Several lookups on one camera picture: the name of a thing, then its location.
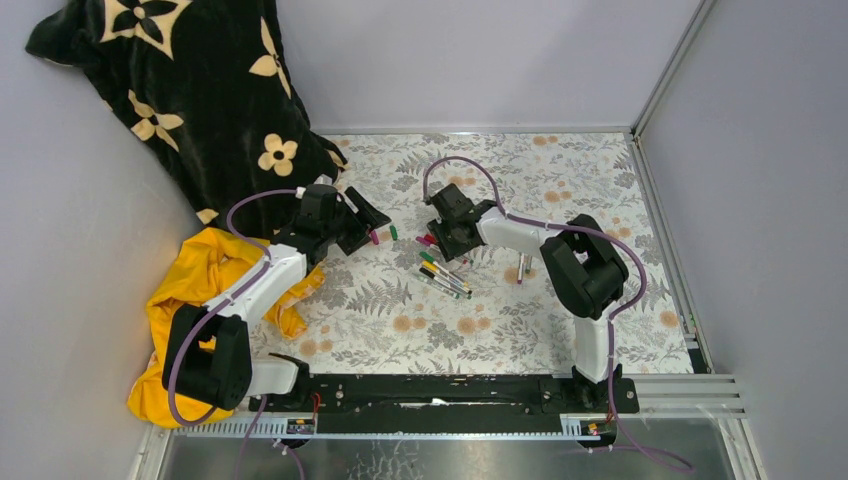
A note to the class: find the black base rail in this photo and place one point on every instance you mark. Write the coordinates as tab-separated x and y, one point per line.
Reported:
451	404

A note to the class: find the aluminium frame post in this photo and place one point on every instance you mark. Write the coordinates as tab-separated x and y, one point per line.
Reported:
687	39

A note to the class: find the yellow cloth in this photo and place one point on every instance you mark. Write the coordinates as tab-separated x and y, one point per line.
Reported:
207	264

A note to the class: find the black cap marker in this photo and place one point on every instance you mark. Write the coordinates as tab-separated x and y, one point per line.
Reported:
443	281

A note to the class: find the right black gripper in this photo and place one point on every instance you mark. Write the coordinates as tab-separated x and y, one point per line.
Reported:
437	229

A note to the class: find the black floral blanket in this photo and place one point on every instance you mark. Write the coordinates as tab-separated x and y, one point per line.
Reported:
205	85

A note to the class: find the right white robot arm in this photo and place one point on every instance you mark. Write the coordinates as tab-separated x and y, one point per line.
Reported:
586	272

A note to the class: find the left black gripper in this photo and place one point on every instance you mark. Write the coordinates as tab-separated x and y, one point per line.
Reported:
372	217

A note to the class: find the yellow cap marker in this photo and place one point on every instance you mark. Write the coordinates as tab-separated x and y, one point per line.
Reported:
436	272

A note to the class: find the floral fern table mat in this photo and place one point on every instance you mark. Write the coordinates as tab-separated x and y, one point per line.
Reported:
373	316

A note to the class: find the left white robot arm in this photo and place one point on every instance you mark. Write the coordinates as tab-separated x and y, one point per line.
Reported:
208	357

